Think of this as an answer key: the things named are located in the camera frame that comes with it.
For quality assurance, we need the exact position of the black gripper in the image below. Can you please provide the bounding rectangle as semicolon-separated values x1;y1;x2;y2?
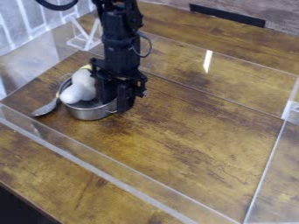
89;38;147;114

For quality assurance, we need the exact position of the small steel pot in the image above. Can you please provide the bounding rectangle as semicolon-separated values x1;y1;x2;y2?
57;76;119;122

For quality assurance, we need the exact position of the green handled metal spoon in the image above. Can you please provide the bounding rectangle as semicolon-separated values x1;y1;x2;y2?
32;65;91;116

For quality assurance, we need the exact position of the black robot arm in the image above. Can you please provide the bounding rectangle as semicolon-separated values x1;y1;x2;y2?
89;0;148;114

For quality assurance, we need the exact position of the white red toy mushroom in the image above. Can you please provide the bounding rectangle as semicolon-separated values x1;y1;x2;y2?
60;69;96;104

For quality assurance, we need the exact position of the black bar on table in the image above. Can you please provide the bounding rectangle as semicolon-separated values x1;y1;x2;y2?
189;3;267;28

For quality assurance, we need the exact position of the clear acrylic enclosure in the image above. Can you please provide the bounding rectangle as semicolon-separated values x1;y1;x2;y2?
0;17;299;224

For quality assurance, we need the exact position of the black cable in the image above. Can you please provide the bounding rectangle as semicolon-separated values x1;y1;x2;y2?
35;0;153;59

